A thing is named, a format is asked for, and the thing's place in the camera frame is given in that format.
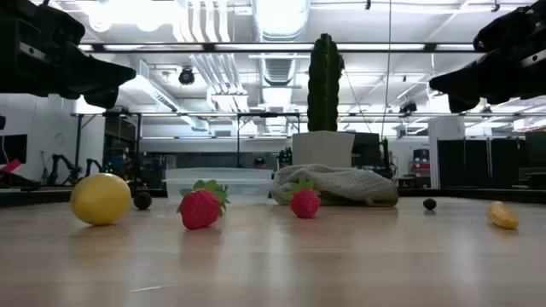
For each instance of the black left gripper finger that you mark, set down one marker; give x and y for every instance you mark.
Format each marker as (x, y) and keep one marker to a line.
(102, 80)
(102, 66)

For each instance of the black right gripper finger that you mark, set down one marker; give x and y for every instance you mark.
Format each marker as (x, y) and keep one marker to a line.
(469, 85)
(469, 70)

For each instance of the yellow lemon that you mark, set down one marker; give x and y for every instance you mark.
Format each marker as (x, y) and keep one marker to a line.
(100, 199)

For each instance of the dark round berry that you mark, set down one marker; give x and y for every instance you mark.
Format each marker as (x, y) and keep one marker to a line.
(429, 204)
(143, 200)

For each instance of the small yellow banana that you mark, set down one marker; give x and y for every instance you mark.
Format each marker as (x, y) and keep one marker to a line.
(502, 215)

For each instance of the red strawberry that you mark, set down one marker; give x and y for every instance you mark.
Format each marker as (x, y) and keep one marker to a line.
(199, 210)
(305, 204)

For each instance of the black background robot arm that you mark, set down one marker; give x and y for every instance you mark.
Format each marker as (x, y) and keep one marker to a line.
(64, 164)
(94, 165)

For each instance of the clear plastic tupperware container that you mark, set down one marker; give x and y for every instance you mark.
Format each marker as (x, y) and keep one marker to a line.
(247, 183)

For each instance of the black storage cabinets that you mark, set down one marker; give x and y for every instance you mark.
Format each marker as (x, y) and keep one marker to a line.
(478, 164)

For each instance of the dark background monitor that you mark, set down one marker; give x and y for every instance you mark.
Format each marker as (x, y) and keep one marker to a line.
(367, 149)

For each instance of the green cactus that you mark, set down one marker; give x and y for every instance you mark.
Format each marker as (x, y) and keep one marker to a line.
(325, 85)

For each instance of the grey waffle cloth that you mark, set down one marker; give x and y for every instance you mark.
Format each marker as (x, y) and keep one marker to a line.
(345, 181)

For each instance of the white plant pot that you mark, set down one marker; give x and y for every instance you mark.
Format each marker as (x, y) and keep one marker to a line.
(323, 149)

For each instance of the black ceiling camera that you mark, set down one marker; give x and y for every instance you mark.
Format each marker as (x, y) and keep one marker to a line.
(408, 107)
(186, 76)

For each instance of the black wall monitor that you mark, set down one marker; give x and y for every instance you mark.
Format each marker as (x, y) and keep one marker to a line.
(15, 148)

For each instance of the black background workstation frame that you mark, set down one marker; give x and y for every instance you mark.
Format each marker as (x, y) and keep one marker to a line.
(238, 140)

